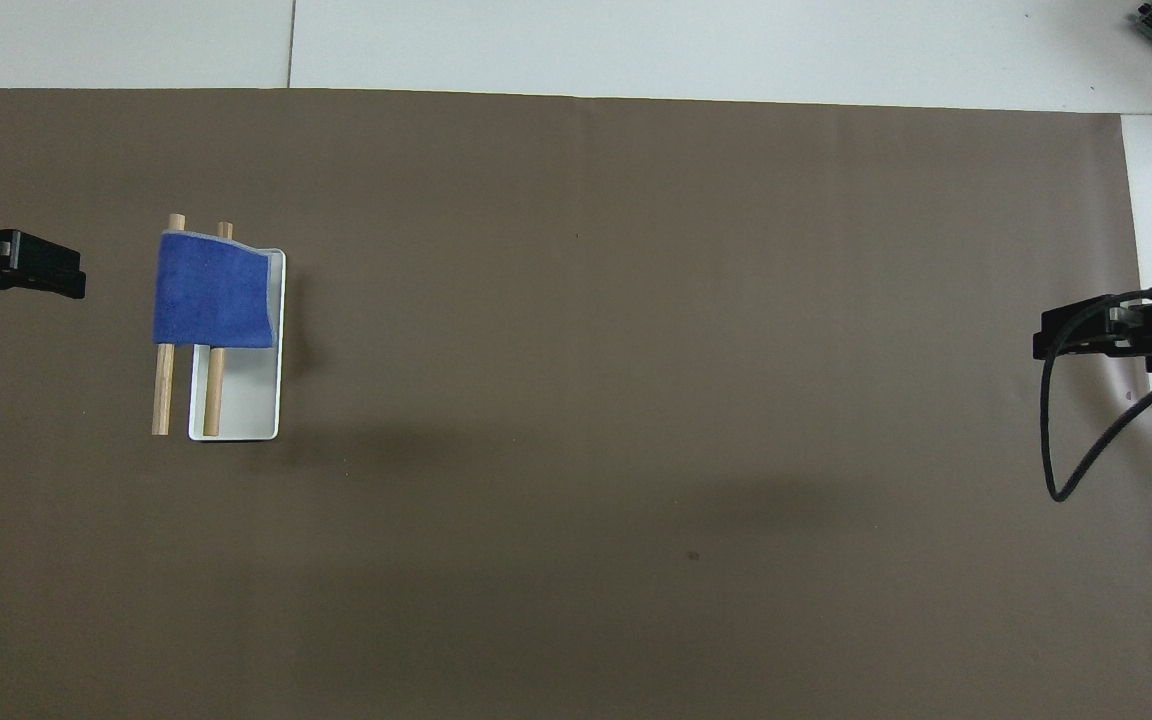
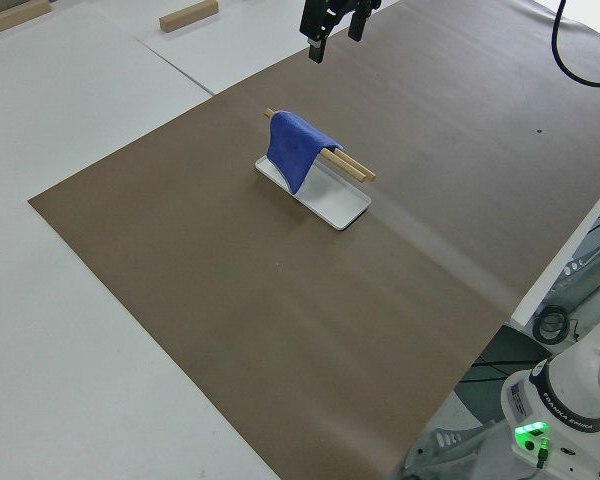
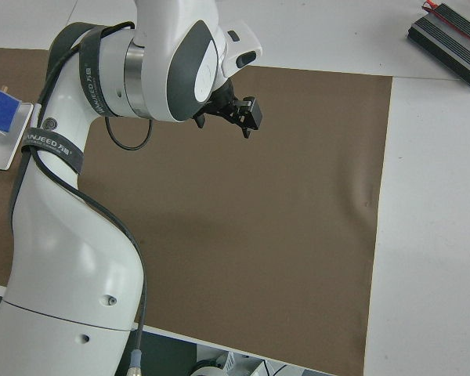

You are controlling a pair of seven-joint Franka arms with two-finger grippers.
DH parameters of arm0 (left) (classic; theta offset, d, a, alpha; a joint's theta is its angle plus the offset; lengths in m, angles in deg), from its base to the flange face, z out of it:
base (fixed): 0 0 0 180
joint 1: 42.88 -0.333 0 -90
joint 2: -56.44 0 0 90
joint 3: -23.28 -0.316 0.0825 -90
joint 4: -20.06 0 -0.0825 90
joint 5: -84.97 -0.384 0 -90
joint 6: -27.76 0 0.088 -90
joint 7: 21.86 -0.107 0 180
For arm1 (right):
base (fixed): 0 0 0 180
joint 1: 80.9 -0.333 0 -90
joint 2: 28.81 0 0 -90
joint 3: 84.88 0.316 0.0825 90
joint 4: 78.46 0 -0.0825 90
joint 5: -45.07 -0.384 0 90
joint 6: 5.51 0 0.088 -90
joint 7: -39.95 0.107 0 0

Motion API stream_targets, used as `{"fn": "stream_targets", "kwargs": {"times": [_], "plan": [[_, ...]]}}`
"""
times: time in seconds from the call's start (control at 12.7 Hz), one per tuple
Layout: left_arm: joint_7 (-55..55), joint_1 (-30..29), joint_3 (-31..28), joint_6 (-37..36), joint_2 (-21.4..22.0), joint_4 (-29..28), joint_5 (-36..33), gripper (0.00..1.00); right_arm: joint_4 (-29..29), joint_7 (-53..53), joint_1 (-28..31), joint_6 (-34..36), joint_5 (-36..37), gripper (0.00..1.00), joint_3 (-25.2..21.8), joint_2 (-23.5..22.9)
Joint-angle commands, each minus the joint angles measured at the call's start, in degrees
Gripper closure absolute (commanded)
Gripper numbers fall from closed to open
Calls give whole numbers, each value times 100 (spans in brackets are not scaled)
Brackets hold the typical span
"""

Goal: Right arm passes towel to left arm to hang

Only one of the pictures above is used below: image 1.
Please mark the blue towel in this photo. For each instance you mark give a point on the blue towel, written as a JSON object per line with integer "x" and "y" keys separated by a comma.
{"x": 211, "y": 290}

